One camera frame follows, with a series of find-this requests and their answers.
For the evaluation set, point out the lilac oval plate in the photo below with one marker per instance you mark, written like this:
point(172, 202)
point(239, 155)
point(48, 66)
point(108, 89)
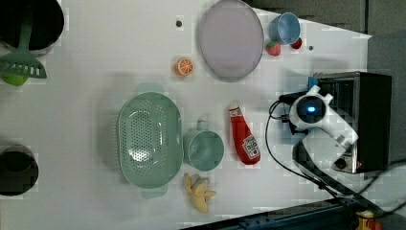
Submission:
point(231, 39)

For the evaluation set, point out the large black utensil pot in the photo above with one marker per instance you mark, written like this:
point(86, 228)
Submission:
point(48, 24)

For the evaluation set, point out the toy strawberry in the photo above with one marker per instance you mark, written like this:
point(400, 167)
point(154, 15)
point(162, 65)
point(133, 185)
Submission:
point(273, 48)

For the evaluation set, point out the toy orange half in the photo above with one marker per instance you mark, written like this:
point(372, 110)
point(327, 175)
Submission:
point(183, 67)

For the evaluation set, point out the blue metal table frame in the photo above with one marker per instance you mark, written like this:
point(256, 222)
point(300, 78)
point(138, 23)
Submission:
point(331, 214)

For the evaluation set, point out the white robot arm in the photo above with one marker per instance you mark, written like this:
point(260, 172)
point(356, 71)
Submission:
point(330, 142)

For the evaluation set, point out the yellow red emergency button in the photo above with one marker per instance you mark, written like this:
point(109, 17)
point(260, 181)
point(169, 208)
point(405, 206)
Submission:
point(367, 221)

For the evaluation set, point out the green slotted spatula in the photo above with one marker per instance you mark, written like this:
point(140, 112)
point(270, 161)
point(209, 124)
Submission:
point(20, 65)

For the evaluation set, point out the black silver toaster oven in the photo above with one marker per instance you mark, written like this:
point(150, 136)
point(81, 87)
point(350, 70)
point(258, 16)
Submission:
point(364, 101)

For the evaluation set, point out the red ketchup bottle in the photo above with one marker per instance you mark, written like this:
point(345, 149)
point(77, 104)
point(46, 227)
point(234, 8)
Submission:
point(246, 145)

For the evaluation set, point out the green perforated colander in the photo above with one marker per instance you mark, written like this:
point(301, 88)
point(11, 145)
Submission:
point(150, 144)

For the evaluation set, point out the peeled toy banana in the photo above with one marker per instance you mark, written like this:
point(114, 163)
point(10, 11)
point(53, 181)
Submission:
point(199, 192)

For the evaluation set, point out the small red toy fruit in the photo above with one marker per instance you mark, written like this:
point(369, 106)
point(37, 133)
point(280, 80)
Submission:
point(297, 45)

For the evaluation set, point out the blue plastic cup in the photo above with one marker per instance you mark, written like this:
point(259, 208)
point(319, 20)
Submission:
point(285, 28)

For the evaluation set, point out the green plastic mug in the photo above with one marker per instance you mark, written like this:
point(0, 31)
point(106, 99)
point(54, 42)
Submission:
point(203, 148)

